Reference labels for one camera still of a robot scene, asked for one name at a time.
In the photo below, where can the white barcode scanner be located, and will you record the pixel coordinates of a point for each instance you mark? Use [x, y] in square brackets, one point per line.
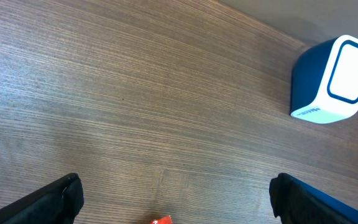
[324, 82]

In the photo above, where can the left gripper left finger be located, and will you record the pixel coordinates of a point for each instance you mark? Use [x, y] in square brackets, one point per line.
[57, 202]

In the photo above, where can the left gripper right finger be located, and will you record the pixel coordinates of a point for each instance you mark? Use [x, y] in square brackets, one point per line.
[295, 202]

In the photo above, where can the red stick sachet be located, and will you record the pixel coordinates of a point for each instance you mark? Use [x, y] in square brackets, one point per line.
[163, 220]

